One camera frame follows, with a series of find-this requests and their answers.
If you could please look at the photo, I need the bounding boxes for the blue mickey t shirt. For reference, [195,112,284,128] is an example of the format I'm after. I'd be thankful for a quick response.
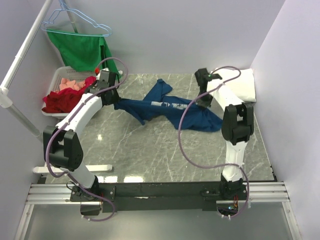
[114,79,222,132]

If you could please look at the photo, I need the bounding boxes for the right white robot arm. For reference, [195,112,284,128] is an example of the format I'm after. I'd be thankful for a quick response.
[194,68,254,200]

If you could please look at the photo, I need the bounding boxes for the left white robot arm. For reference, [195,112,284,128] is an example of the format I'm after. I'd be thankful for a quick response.
[43,69,120,201]

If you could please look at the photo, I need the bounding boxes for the magenta garment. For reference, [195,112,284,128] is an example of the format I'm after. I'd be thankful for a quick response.
[84,76,96,88]

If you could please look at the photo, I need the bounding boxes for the folded white t shirt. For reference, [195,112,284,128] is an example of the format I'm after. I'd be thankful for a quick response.
[214,68,257,103]

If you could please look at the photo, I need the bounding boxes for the white plastic laundry basket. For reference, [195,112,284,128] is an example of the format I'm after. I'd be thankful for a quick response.
[41,66,96,119]

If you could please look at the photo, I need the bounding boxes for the pink garment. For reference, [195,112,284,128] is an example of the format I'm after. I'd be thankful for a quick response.
[59,78,85,91]

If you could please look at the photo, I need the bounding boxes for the dark red garment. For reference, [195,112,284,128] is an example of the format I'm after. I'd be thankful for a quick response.
[42,88,86,114]

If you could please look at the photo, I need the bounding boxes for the green hanging cloth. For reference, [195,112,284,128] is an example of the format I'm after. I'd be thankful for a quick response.
[47,30,112,72]

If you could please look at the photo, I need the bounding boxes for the white rack foot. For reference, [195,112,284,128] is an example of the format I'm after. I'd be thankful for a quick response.
[32,164,113,175]

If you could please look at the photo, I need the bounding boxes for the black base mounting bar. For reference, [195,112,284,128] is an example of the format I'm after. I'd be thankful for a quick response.
[70,181,248,217]

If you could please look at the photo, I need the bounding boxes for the white clothes rack pole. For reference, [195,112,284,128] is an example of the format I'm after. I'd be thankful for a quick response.
[0,0,64,132]

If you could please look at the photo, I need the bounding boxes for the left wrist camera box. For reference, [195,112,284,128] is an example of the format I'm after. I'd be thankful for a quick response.
[94,67,110,76]

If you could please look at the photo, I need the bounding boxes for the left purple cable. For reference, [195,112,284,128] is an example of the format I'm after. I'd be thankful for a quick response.
[44,56,130,223]

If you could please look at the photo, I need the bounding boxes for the purple cable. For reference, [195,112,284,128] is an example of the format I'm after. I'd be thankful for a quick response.
[44,56,130,223]
[177,65,251,220]

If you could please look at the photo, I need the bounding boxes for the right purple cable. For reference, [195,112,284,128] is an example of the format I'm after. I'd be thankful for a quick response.
[177,65,251,220]

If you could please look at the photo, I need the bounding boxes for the light blue wire hanger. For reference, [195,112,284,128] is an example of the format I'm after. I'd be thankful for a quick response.
[40,0,113,38]

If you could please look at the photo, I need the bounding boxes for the aluminium rail frame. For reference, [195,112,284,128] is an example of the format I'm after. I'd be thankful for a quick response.
[14,182,302,240]

